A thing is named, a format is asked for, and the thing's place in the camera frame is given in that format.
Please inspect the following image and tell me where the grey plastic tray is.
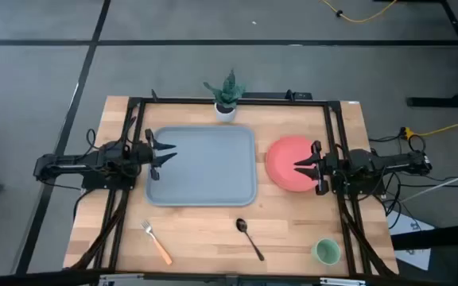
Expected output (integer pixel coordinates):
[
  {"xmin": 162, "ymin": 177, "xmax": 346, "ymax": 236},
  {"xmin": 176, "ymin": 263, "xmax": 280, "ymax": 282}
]
[{"xmin": 145, "ymin": 126, "xmax": 258, "ymax": 207}]

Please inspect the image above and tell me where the black spoon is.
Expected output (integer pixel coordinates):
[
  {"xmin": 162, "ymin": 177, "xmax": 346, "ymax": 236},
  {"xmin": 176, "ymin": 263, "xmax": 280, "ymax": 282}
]
[{"xmin": 235, "ymin": 217, "xmax": 266, "ymax": 262}]

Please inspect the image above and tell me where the white plant pot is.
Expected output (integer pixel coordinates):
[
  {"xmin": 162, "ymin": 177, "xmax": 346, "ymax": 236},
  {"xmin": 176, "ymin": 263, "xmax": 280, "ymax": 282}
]
[{"xmin": 214, "ymin": 102, "xmax": 239, "ymax": 124}]

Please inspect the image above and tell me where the black desk leg frame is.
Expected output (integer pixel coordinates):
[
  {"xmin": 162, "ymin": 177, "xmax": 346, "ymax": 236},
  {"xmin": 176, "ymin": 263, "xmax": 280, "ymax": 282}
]
[{"xmin": 406, "ymin": 0, "xmax": 458, "ymax": 109}]

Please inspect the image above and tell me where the green potted plant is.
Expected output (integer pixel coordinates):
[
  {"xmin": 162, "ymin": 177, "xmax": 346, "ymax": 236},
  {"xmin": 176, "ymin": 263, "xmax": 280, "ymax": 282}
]
[{"xmin": 202, "ymin": 68, "xmax": 247, "ymax": 110}]

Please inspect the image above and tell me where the white paper sheet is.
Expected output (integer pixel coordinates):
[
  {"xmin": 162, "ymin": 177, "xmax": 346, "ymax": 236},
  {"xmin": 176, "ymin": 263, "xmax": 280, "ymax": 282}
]
[{"xmin": 386, "ymin": 209, "xmax": 436, "ymax": 272}]

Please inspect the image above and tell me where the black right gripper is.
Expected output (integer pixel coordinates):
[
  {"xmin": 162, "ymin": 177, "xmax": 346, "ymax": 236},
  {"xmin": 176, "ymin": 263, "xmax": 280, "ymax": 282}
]
[{"xmin": 293, "ymin": 139, "xmax": 338, "ymax": 196}]

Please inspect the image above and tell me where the white floor cable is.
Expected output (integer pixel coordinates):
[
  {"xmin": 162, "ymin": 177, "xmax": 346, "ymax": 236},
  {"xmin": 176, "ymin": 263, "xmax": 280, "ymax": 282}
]
[{"xmin": 398, "ymin": 164, "xmax": 458, "ymax": 204}]

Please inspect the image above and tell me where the yellow hanging power cord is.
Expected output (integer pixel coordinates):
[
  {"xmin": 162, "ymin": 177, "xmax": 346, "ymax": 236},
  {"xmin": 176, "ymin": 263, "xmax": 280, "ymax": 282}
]
[
  {"xmin": 318, "ymin": 0, "xmax": 398, "ymax": 24},
  {"xmin": 400, "ymin": 114, "xmax": 458, "ymax": 141}
]

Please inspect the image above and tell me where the fork with orange handle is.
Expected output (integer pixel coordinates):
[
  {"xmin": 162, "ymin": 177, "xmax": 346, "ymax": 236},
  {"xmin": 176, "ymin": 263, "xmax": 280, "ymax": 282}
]
[{"xmin": 140, "ymin": 219, "xmax": 173, "ymax": 266}]

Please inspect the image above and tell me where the red round plate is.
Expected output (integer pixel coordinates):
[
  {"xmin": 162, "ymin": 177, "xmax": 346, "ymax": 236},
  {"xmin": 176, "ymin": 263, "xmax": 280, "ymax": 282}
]
[{"xmin": 265, "ymin": 135, "xmax": 326, "ymax": 193}]

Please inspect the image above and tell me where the silver metal bracket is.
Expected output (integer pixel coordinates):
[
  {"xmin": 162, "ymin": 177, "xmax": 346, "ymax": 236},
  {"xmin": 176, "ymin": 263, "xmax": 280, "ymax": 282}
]
[
  {"xmin": 97, "ymin": 272, "xmax": 146, "ymax": 286},
  {"xmin": 318, "ymin": 276, "xmax": 367, "ymax": 286}
]

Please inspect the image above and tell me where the black aluminium table frame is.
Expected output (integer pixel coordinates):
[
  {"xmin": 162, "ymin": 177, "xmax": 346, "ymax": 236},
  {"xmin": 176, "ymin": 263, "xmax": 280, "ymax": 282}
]
[{"xmin": 68, "ymin": 88, "xmax": 400, "ymax": 281}]

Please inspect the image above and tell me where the black desk edge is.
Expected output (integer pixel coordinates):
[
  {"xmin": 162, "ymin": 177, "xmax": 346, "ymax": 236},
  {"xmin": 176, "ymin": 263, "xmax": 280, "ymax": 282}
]
[{"xmin": 390, "ymin": 220, "xmax": 458, "ymax": 250}]

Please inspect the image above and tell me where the light green cup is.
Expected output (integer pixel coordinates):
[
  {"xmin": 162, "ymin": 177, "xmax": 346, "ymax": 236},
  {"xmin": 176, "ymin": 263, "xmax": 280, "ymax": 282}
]
[{"xmin": 311, "ymin": 237, "xmax": 342, "ymax": 267}]

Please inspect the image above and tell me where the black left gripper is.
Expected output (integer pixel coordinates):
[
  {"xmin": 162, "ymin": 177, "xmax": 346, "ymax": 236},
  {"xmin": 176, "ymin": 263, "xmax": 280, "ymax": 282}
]
[{"xmin": 131, "ymin": 128, "xmax": 179, "ymax": 182}]

